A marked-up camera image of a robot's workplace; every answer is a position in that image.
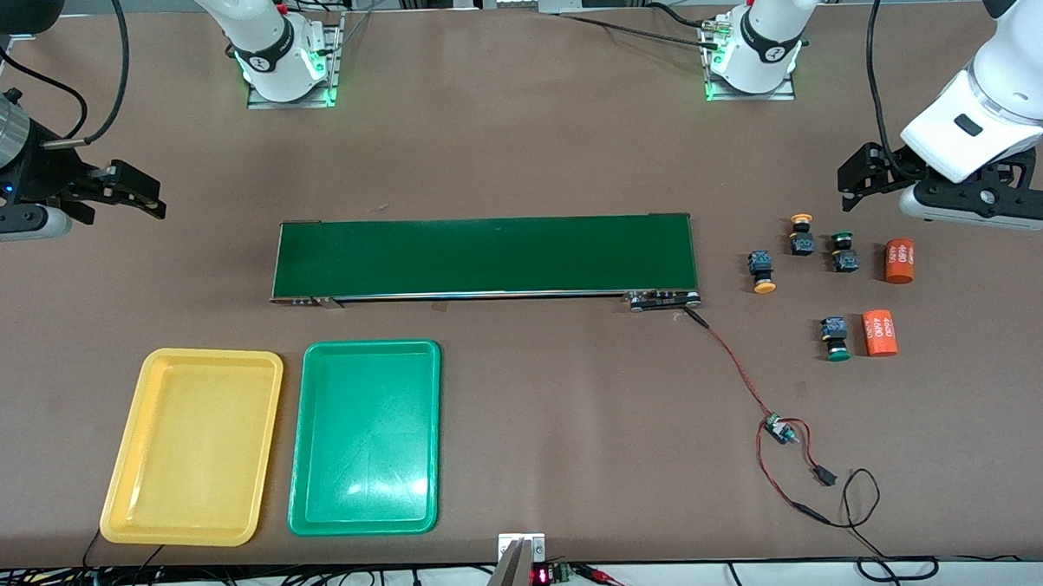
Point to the green plastic tray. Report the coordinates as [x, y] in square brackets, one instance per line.
[366, 437]

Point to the orange cylinder battery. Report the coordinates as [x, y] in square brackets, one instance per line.
[879, 332]
[899, 262]

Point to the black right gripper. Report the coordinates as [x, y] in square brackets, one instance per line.
[49, 165]

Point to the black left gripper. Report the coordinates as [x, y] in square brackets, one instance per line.
[883, 170]

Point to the yellow push button switch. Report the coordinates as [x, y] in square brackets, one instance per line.
[762, 267]
[802, 244]

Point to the yellow plastic tray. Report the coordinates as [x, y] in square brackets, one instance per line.
[188, 443]

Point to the red digit display module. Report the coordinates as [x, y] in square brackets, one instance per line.
[542, 576]

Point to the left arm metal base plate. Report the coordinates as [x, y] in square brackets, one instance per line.
[749, 94]

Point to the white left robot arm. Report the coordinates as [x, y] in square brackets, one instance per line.
[768, 24]

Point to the small motor controller board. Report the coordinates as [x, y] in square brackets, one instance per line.
[778, 429]

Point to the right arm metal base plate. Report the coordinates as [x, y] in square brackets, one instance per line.
[289, 103]

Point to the green conveyor belt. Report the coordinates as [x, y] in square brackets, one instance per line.
[373, 272]

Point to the green push button switch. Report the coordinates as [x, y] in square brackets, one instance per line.
[845, 260]
[835, 330]

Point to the red clip lead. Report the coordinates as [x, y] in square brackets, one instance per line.
[605, 576]

